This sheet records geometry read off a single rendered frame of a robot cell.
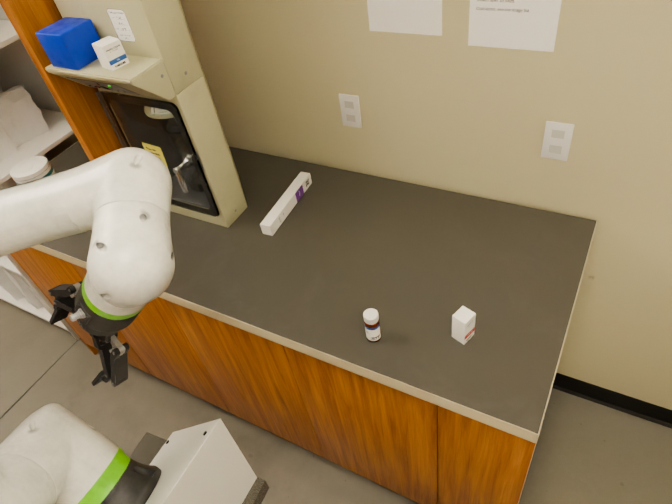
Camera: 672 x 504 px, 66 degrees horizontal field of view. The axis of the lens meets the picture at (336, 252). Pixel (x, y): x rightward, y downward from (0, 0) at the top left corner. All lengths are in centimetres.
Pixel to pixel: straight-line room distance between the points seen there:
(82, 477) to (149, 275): 45
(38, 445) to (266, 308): 66
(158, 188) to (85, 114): 101
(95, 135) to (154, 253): 111
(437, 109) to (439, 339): 68
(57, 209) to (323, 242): 91
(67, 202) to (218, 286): 79
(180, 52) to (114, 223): 82
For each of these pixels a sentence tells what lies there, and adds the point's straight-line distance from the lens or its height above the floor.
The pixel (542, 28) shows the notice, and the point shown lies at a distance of 141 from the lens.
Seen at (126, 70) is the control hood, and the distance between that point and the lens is 142.
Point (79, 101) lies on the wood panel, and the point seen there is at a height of 137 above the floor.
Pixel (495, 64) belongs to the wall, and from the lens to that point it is 147.
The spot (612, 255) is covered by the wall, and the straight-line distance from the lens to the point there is 177.
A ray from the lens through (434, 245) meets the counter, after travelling 151.
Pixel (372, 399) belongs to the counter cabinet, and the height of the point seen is 74.
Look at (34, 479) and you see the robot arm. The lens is 98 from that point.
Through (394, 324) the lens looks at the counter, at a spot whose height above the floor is 94.
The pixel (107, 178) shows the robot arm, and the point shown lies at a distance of 77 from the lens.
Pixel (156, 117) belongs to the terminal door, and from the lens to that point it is 156.
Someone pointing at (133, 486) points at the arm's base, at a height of 113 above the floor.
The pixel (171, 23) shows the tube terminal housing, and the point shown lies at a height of 157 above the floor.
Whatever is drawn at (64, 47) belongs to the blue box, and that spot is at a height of 157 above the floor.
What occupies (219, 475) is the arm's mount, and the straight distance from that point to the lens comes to 104.
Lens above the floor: 200
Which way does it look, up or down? 44 degrees down
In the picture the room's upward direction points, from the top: 11 degrees counter-clockwise
